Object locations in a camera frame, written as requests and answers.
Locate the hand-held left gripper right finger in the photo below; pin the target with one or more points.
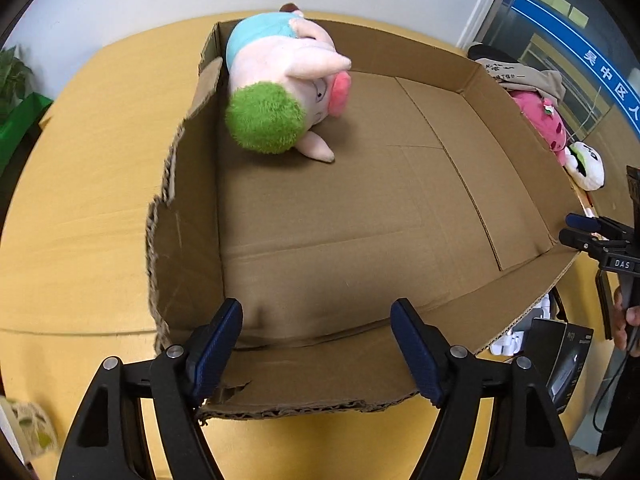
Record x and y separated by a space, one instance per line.
416 352

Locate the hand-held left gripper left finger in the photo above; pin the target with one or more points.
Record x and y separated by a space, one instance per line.
216 350

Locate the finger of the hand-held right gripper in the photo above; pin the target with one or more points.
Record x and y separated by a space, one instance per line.
580 240
582 221

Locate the white phone stand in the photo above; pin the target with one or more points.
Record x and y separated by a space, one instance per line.
510 344

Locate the black product box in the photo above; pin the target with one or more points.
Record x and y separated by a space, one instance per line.
565 360

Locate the cardboard box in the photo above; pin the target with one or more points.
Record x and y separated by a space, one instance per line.
350 190

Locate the person's right hand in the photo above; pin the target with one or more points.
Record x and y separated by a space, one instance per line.
627 322

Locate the red and white paper strip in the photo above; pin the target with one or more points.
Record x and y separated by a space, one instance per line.
585 202

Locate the white and green plush toy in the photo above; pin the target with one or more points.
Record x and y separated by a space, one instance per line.
587 165

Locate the pink plush toy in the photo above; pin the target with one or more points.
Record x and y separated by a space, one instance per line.
545 120

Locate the beige plush toy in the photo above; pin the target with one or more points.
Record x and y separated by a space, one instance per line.
520 72

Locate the blue window banner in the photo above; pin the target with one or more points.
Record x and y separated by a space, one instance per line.
575 45

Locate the leaf print bag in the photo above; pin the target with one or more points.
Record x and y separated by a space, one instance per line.
30 430

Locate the pig plush toy green hair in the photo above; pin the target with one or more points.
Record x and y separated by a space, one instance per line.
280 70

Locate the green planter box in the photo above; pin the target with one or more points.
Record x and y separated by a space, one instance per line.
20 120

